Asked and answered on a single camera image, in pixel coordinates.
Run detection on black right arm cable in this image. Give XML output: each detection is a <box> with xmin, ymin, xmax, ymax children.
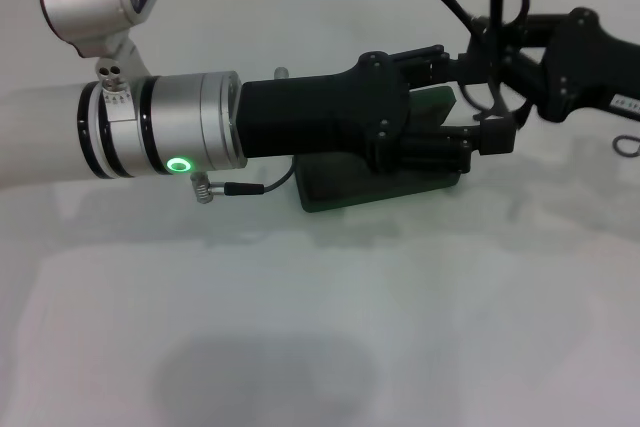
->
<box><xmin>613</xmin><ymin>134</ymin><xmax>640</xmax><ymax>159</ymax></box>

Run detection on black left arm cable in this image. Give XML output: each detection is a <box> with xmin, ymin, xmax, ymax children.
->
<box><xmin>189</xmin><ymin>159</ymin><xmax>296</xmax><ymax>204</ymax></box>

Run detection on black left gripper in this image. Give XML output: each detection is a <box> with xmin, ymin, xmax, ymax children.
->
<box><xmin>234</xmin><ymin>44</ymin><xmax>481</xmax><ymax>172</ymax></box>

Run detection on black glasses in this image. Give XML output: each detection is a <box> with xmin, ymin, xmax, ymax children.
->
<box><xmin>437</xmin><ymin>0</ymin><xmax>532</xmax><ymax>123</ymax></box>

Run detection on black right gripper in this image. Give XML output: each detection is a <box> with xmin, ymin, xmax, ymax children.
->
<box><xmin>399</xmin><ymin>6</ymin><xmax>640</xmax><ymax>174</ymax></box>

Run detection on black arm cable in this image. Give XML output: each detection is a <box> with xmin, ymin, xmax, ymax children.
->
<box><xmin>613</xmin><ymin>134</ymin><xmax>640</xmax><ymax>159</ymax></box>
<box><xmin>189</xmin><ymin>159</ymin><xmax>296</xmax><ymax>204</ymax></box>

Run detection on green glasses case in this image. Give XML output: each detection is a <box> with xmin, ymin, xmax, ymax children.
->
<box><xmin>294</xmin><ymin>85</ymin><xmax>464</xmax><ymax>216</ymax></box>

